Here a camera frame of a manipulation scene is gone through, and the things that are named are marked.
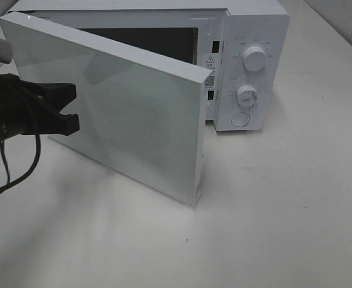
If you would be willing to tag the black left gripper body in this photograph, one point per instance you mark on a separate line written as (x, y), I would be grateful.
(19, 105)

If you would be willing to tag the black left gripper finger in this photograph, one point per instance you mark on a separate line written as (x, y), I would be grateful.
(57, 95)
(63, 124)

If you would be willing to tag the white microwave door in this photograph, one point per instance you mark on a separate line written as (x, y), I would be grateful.
(140, 113)

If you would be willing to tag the white round door button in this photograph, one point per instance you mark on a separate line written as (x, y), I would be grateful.
(240, 119)

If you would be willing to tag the white timer knob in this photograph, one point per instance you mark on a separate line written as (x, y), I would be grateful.
(246, 95)

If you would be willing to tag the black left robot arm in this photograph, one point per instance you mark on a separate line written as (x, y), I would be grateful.
(29, 108)

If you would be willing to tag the white warning label sticker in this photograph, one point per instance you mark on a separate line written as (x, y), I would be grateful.
(210, 63)

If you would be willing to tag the white microwave oven body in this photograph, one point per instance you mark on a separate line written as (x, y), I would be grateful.
(186, 31)

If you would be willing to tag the white upper power knob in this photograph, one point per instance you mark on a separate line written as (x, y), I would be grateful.
(254, 57)

